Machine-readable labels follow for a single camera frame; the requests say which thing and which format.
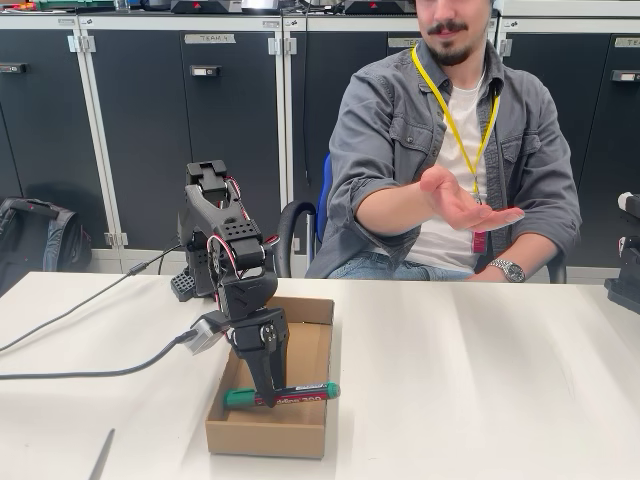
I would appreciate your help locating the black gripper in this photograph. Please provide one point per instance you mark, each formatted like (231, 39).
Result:
(256, 341)

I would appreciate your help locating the green black edding marker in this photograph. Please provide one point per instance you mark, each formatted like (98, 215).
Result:
(305, 391)

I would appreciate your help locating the black idle robot arm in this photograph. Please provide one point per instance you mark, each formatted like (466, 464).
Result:
(627, 290)

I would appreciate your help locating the man's left forearm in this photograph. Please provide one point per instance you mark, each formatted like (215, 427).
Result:
(530, 255)

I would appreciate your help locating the man's right forearm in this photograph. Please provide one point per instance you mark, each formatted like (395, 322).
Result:
(395, 210)

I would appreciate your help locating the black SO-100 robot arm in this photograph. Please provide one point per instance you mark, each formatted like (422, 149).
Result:
(235, 235)

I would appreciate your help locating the man's right hand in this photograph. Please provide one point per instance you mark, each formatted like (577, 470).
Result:
(465, 205)

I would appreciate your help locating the open brown cardboard box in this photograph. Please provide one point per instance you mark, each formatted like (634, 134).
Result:
(300, 360)

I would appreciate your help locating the magenta badge card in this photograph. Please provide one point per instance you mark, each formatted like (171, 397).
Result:
(479, 242)

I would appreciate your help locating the silver metal wristwatch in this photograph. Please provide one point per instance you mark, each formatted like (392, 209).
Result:
(512, 272)

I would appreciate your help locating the man in grey overshirt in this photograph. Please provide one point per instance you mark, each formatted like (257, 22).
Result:
(380, 125)

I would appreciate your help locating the black grey backpack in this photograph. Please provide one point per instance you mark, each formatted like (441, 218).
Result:
(35, 240)

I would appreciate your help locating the tape label team four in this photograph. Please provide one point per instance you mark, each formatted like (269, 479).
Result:
(210, 38)

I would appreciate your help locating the grey tape label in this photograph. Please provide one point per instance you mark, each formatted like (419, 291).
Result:
(402, 42)
(627, 42)

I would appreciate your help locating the black device with red triangle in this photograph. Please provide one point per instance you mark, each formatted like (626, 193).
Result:
(205, 6)
(382, 7)

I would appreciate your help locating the green case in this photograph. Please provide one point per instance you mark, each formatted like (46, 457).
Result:
(75, 4)

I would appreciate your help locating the silver gripper camera box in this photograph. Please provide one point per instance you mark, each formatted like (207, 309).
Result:
(207, 337)

